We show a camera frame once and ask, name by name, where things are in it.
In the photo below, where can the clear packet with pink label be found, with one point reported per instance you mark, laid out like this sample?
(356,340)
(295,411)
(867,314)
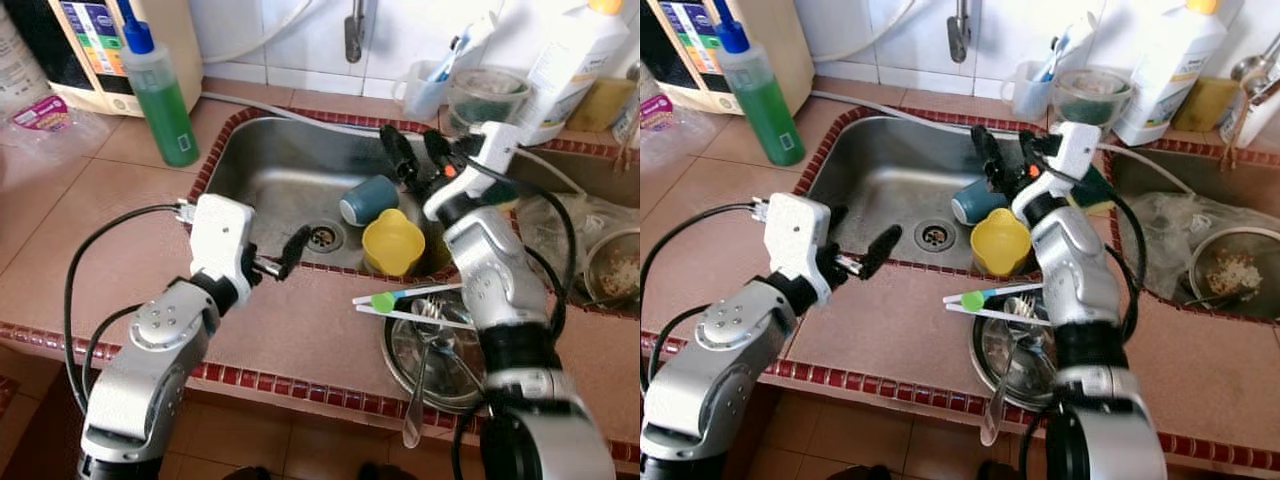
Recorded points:
(660,112)
(40,115)

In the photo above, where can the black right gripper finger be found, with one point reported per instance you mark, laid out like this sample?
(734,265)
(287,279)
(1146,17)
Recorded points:
(1030,150)
(985,155)
(438,150)
(398,155)

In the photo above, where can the green dish soap bottle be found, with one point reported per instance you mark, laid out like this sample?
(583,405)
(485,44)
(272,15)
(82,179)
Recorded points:
(165,110)
(770,110)

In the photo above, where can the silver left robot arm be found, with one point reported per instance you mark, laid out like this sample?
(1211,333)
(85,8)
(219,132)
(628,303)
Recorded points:
(700,400)
(130,400)

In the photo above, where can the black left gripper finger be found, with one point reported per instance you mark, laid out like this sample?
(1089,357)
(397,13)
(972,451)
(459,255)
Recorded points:
(297,255)
(882,252)

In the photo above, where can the blue mug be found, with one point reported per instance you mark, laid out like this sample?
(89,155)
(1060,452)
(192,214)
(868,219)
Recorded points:
(975,203)
(365,200)

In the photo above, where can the white chopstick with green end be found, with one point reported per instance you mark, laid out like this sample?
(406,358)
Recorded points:
(973,301)
(383,302)

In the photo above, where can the chrome wall tap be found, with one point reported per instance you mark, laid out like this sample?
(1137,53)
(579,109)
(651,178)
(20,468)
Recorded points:
(355,40)
(958,40)

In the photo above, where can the steel strainer bowl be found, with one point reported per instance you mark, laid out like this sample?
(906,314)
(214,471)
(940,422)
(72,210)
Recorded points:
(615,270)
(1235,275)

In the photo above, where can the steel sink basin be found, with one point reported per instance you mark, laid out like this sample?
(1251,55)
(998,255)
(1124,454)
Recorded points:
(1150,175)
(545,175)
(270,190)
(880,190)

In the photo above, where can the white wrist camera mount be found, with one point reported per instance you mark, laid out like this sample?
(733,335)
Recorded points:
(800,240)
(222,240)
(1075,150)
(498,150)

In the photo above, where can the blue and white toothbrush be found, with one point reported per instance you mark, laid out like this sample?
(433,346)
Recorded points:
(1060,50)
(465,45)

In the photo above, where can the flat yellow sponge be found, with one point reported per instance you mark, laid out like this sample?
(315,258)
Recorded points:
(1205,105)
(600,105)

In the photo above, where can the yellow plastic cup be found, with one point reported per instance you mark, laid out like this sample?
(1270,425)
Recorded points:
(1000,245)
(392,245)

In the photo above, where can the large white plastic bottle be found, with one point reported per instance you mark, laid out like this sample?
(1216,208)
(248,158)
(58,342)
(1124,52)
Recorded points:
(15,70)

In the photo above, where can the clear plastic bag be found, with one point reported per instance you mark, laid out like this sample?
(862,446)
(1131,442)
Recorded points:
(560,225)
(1170,225)

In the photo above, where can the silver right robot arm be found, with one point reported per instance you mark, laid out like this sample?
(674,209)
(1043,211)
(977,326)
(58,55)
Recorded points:
(1075,270)
(490,270)

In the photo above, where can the white detergent bottle yellow cap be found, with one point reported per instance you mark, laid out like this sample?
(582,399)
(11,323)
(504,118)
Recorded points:
(570,70)
(1165,70)

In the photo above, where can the clear toothbrush cup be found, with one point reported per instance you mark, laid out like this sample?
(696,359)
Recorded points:
(1030,98)
(425,95)

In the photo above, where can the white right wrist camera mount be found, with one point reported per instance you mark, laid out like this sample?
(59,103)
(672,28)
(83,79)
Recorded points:
(1075,150)
(498,150)

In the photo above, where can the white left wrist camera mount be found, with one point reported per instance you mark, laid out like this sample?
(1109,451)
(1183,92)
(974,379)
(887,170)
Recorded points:
(800,240)
(222,240)

